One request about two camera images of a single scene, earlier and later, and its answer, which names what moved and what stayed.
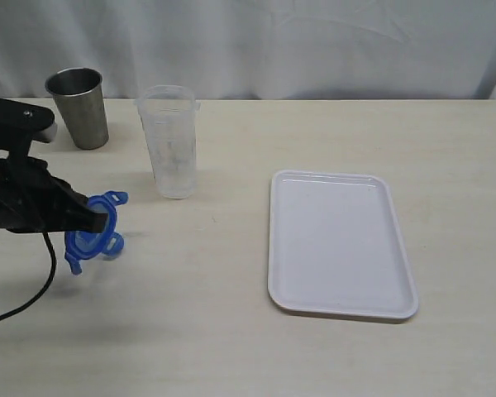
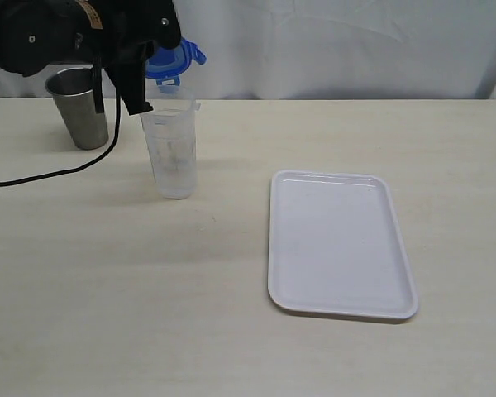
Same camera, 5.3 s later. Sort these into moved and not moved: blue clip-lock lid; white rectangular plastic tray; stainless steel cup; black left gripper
Moved: black left gripper; blue clip-lock lid
Not moved: white rectangular plastic tray; stainless steel cup
